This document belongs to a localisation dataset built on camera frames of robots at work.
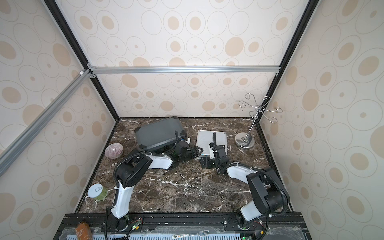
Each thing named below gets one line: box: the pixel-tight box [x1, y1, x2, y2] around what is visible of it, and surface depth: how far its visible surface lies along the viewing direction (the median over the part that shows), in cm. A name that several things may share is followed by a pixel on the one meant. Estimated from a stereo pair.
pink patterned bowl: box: [104, 143, 124, 159], surface depth 99 cm
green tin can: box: [87, 183, 108, 202], surface depth 81 cm
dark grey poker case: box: [134, 116, 188, 152], surface depth 101 cm
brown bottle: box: [75, 221, 94, 240], surface depth 70 cm
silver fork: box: [171, 229, 210, 239], surface depth 71 cm
